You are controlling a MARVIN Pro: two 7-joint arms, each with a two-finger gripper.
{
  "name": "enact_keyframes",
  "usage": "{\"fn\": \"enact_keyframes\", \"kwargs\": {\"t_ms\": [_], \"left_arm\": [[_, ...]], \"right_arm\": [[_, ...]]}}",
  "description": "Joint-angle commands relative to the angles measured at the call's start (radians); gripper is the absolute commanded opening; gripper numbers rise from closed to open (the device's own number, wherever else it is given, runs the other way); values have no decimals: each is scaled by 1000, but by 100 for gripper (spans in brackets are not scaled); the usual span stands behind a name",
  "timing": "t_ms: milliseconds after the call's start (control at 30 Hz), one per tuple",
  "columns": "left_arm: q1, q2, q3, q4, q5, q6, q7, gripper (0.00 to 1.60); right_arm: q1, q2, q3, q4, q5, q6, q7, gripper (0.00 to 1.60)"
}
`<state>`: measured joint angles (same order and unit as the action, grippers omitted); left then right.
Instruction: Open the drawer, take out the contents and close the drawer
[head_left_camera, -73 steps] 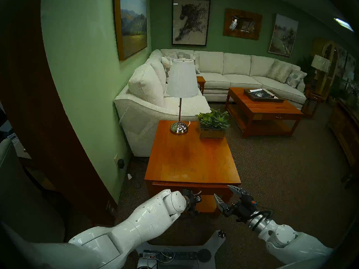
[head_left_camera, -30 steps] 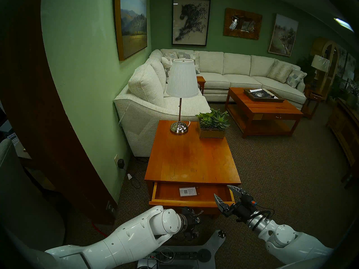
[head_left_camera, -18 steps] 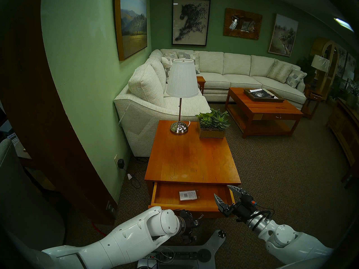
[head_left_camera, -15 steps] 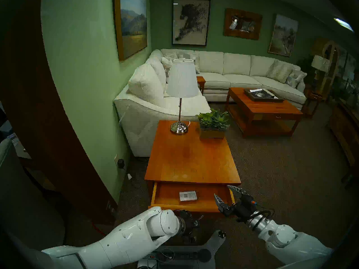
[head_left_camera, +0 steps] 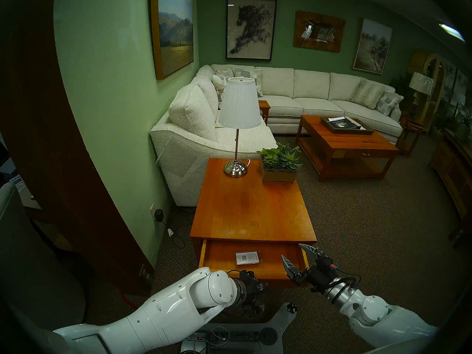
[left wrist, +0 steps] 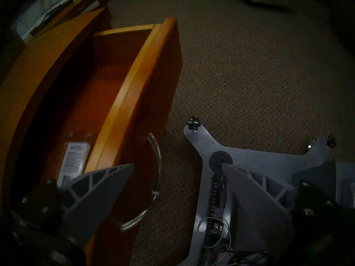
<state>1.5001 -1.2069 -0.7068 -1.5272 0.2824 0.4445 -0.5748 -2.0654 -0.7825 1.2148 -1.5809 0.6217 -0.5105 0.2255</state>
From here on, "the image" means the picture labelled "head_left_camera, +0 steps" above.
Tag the wooden coffee table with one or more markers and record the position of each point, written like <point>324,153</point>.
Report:
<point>346,141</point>

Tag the black power adapter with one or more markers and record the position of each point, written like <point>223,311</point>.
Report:
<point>159,215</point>

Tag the grey patchwork throw pillow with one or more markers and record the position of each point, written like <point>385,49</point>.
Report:
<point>259,82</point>
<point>389,101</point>

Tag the dark wooden serving tray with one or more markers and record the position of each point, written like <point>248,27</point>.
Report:
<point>352,132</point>

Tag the arched light wood cabinet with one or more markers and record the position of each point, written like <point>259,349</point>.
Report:
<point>438,63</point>

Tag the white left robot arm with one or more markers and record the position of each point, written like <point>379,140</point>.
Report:
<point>166,312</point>

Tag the white shade chrome table lamp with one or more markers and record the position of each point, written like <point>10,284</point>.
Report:
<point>239,102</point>

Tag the framed mountain landscape painting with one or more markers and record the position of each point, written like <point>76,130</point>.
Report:
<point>175,32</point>

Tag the black star knob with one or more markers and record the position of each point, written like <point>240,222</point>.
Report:
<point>291,307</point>

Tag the cream sectional sofa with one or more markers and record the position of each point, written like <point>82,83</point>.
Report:
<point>188,158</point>

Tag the framed botanical wall print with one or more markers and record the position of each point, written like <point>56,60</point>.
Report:
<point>461,87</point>
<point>449,80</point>

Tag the wrapped shade table lamp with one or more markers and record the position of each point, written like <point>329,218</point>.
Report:
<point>421,82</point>

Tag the long wooden sideboard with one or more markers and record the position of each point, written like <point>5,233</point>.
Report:
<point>451,167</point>

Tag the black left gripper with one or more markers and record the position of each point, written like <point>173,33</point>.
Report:
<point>251,288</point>

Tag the rustic wood framed mirror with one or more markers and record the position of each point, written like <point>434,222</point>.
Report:
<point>299,30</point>

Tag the orange wooden end table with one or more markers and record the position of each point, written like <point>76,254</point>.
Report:
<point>250,205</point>

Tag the dark wooden end table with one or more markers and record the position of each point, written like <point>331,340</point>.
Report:
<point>410,127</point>

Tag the dark hardcover book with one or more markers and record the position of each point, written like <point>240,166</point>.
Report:
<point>346,124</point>

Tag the potted green plant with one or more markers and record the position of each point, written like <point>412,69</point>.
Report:
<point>464,130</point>

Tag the black framed horse artwork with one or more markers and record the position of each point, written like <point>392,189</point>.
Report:
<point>250,28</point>

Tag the ceiling light panel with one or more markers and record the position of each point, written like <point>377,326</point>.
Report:
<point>451,31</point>

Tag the plain cream throw pillow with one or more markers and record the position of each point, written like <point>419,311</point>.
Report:
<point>217,84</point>

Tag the striped beige throw pillow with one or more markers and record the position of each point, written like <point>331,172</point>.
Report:
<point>367,93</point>
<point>225,72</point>

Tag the dark brown wooden door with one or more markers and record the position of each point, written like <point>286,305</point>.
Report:
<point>55,154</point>

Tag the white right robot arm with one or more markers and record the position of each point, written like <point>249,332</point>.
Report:
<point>372,309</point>

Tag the black power strip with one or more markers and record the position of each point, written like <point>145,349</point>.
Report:
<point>239,336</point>

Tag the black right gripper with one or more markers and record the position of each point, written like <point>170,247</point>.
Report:
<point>317,277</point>

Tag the small wooden side table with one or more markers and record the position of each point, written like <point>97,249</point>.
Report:
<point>264,105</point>

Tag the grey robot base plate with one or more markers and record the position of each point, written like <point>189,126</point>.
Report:
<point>284,320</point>

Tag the clear blister pack white card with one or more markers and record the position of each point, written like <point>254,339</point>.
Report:
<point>246,258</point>

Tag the framed tree landscape painting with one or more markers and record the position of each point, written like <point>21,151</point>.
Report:
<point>372,45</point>

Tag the succulent plants in box planter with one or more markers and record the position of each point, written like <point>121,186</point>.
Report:
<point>280,161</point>

